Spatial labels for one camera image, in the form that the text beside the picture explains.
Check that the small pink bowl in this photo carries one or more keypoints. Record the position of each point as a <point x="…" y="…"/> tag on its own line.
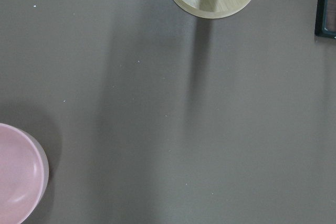
<point x="24" y="174"/>

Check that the black framed object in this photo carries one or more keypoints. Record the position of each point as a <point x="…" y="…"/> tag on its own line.
<point x="325" y="19"/>

